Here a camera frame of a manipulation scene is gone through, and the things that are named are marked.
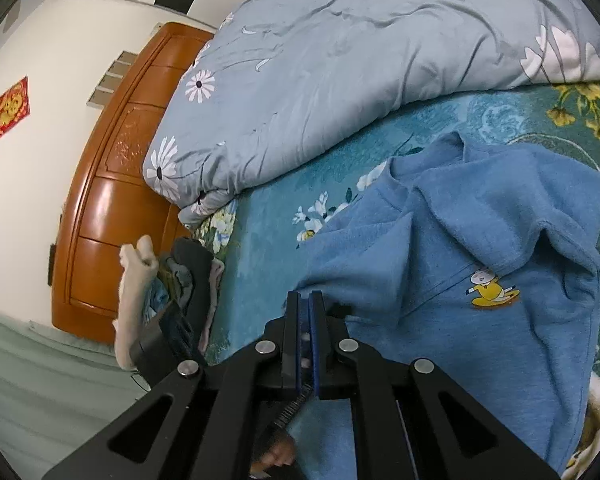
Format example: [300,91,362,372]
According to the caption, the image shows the beige fleece cloth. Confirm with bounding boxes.
[114,235,160,372]

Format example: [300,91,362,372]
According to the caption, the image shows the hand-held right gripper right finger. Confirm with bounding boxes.
[309,290,563,480]

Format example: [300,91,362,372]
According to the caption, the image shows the grey folded cloth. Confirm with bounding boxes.
[155,255,193,306]

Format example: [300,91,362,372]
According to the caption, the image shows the blue fleece sweatshirt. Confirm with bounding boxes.
[285,130,600,476]

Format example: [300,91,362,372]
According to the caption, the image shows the dark cloth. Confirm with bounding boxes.
[172,237,216,341]

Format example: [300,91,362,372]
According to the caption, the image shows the person's left hand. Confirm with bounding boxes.
[250,432,297,478]

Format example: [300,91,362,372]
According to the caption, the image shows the teal floral blanket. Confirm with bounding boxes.
[190,82,600,480]

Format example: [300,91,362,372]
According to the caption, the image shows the grey-blue floral quilt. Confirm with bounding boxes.
[142,0,600,226]

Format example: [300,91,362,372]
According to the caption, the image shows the pink cloth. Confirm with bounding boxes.
[197,260,226,351]

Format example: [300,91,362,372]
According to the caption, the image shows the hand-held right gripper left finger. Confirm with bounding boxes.
[42,291,302,480]

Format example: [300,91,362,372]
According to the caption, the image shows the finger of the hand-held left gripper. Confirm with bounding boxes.
[272,384,313,432]

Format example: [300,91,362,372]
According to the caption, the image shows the wooden headboard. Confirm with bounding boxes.
[50,22,216,346]

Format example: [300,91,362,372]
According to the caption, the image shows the red wall poster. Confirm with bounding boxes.
[0,76,31,145]

